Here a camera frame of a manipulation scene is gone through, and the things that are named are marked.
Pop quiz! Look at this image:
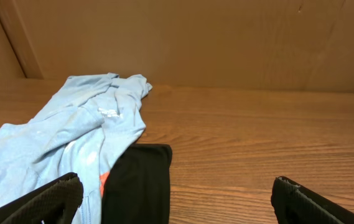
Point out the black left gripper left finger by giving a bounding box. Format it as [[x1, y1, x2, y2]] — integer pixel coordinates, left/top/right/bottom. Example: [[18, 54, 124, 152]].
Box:
[[0, 172, 83, 224]]

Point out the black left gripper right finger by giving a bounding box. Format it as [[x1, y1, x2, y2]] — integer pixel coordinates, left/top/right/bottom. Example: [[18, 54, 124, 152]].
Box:
[[271, 176, 354, 224]]

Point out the light blue t-shirt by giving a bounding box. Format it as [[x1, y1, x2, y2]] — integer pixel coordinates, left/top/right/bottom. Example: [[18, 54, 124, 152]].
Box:
[[0, 73, 152, 223]]

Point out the black garment with logo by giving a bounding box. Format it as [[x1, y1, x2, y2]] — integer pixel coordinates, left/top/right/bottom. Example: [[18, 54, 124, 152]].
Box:
[[101, 144, 172, 224]]

